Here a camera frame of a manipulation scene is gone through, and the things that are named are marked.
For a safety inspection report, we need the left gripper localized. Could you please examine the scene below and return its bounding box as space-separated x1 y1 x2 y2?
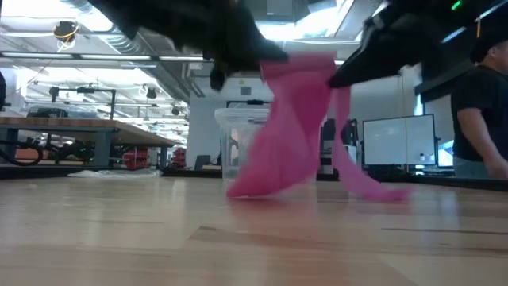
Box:
87 0 290 92

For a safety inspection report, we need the black cable loop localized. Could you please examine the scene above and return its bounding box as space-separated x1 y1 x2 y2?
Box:
0 139 44 167

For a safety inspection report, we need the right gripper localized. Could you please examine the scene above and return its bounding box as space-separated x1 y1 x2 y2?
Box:
328 0 477 89

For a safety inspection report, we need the red box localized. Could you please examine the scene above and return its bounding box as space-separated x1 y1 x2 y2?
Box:
122 147 150 170
172 147 187 169

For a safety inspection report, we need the pink elastic bandage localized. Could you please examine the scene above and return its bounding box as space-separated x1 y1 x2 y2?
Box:
225 51 414 202

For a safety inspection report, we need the black camera rig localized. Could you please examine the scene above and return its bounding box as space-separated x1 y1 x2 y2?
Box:
49 86 117 120

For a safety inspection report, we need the clear plastic bin lid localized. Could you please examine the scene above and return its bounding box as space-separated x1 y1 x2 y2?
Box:
214 107 271 125

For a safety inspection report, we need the ceiling cable reel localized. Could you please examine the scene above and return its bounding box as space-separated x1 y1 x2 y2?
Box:
52 20 80 52

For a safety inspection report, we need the black stand frame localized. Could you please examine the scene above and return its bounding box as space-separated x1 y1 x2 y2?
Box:
225 99 271 110

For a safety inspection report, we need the bright computer monitor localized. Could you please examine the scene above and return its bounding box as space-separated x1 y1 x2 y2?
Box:
436 138 456 168

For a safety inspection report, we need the person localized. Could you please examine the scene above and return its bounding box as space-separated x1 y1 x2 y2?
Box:
451 37 508 180

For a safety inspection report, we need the wooden workbench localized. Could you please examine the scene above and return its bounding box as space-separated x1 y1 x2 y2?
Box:
0 116 175 168

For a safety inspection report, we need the ceiling light strip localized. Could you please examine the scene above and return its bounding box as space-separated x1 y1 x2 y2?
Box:
0 51 346 67

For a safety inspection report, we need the clear plastic storage bin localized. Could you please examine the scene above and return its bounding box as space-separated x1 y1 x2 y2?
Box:
216 117 275 183

